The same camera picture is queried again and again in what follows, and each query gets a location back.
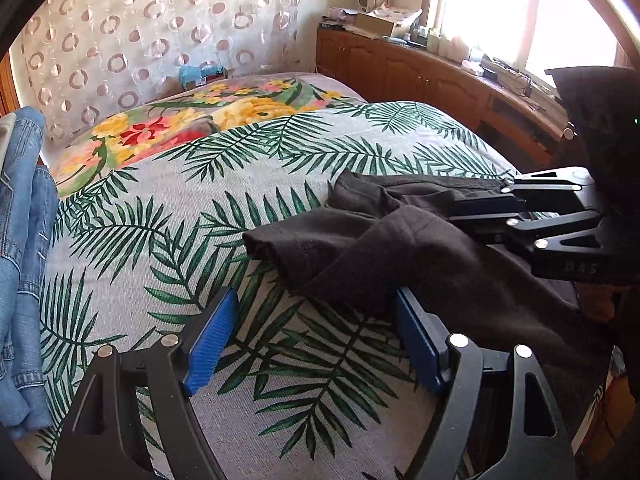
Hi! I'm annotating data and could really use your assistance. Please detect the white power strip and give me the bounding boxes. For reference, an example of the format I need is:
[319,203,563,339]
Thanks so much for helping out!
[492,60,535,95]

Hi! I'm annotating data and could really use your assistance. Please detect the palm leaf bedsheet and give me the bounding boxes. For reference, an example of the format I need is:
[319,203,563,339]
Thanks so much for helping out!
[15,100,618,480]

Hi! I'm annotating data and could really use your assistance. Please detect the cardboard box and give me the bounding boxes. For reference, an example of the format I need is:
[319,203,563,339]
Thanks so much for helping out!
[354,11,417,39]

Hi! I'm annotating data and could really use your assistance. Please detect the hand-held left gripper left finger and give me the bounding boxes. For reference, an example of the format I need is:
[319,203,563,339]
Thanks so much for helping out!
[50,287,240,480]

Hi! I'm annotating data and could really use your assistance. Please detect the folded khaki pants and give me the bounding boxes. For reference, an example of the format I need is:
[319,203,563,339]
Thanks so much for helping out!
[0,112,17,161]

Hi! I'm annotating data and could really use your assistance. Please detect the wooden wardrobe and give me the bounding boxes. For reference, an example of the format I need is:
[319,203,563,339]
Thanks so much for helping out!
[0,54,22,117]

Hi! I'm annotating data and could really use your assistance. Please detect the circle patterned curtain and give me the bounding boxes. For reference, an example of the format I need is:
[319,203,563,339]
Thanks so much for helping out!
[10,0,321,143]

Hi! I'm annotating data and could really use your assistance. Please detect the wooden cabinet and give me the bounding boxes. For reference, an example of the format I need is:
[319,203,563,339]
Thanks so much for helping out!
[316,27,573,173]

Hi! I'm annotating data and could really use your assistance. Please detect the blue packet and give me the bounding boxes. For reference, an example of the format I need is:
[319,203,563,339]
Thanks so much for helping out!
[179,62,226,89]

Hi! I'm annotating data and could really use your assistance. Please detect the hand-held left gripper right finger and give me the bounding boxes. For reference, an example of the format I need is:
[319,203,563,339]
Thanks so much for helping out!
[395,287,576,480]

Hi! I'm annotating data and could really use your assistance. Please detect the black pants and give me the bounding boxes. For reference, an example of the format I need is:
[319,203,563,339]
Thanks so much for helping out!
[242,169,618,416]

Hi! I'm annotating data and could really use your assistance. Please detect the folded blue jeans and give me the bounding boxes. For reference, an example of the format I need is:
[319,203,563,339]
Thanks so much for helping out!
[0,105,62,442]

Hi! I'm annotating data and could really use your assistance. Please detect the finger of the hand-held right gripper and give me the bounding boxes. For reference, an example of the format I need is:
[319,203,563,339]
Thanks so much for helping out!
[450,166,597,217]
[447,209,615,261]

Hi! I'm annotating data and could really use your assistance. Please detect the floral blanket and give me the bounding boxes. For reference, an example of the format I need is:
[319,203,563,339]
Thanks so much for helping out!
[50,72,368,198]

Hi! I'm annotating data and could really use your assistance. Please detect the window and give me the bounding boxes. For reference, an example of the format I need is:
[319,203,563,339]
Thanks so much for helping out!
[425,0,632,77]

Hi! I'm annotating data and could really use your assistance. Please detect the floral printed paper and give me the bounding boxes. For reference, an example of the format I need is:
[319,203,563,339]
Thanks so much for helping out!
[367,2,424,24]

